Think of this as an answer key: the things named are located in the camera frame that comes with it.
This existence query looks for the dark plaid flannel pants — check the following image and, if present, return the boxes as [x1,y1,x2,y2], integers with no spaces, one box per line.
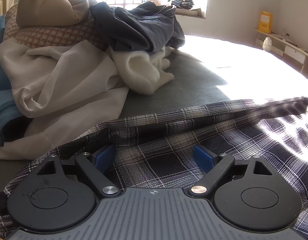
[0,96,308,239]

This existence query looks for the cream white sheet garment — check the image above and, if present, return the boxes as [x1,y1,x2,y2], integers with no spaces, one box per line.
[0,38,129,160]

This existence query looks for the white fleece garment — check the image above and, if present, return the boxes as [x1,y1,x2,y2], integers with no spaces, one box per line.
[107,46,174,95]

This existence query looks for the light blue garment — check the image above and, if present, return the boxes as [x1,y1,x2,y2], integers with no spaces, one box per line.
[0,15,32,148]

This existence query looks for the white low shelf unit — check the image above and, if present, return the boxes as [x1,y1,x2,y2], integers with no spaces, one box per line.
[256,29,308,77]

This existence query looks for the pink houndstooth garment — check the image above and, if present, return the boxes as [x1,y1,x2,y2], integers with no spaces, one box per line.
[4,5,108,51]

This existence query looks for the dark navy garment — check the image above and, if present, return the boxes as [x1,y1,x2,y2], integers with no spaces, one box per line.
[90,1,185,54]

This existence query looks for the yellow box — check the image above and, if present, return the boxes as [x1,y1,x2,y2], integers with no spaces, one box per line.
[258,11,273,34]

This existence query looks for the dark cloth in box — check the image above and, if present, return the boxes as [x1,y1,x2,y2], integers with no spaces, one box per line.
[171,0,194,10]

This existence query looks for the beige hooded sweatshirt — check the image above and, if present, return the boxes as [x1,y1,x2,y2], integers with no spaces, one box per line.
[16,0,97,28]

